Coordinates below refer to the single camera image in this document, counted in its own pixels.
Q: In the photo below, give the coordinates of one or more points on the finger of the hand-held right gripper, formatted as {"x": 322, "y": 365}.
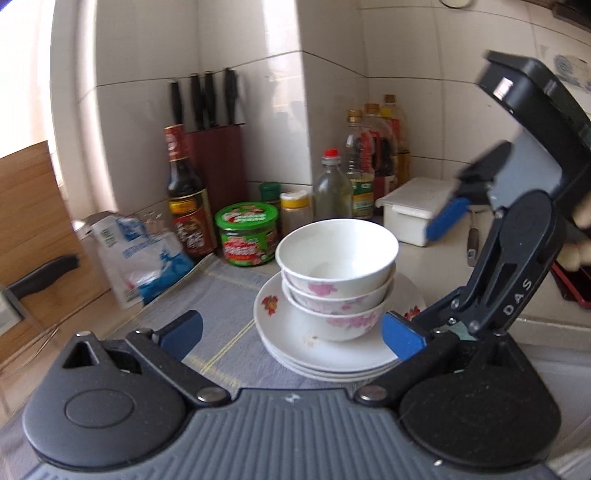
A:
{"x": 443, "y": 308}
{"x": 445, "y": 219}

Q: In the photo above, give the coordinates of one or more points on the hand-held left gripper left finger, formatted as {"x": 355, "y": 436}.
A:
{"x": 182, "y": 334}

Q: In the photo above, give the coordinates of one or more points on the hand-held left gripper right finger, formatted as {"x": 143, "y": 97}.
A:
{"x": 401, "y": 337}

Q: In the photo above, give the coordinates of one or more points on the white plate with food residue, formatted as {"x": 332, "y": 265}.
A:
{"x": 286, "y": 330}

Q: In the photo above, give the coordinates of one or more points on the person's right hand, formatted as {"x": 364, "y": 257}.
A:
{"x": 579, "y": 256}

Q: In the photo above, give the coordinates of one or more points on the white plastic box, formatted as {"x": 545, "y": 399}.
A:
{"x": 415, "y": 207}

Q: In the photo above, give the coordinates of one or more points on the dark red liquid bottle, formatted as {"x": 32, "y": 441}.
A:
{"x": 385, "y": 157}

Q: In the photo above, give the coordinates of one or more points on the white blue salt bag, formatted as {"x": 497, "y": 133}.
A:
{"x": 138, "y": 258}

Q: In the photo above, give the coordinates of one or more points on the amber bottle with gold cap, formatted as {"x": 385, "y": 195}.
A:
{"x": 400, "y": 138}

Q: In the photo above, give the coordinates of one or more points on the red phone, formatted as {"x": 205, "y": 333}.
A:
{"x": 572, "y": 286}

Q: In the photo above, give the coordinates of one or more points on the clear bottle with red cap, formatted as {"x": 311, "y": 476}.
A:
{"x": 332, "y": 189}

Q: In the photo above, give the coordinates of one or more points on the green lidded sauce jar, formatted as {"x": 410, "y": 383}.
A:
{"x": 247, "y": 235}

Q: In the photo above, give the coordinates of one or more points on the dark sauce bottle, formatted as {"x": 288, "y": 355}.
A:
{"x": 187, "y": 207}

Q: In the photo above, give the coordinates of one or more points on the yellow lidded spice jar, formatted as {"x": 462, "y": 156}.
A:
{"x": 294, "y": 212}

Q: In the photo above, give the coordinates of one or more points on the dark red knife block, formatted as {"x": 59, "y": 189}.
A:
{"x": 221, "y": 175}

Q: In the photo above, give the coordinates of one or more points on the dark green lidded jar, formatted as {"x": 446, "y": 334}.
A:
{"x": 271, "y": 194}

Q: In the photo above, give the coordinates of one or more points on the bamboo cutting board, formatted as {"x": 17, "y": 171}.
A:
{"x": 32, "y": 207}

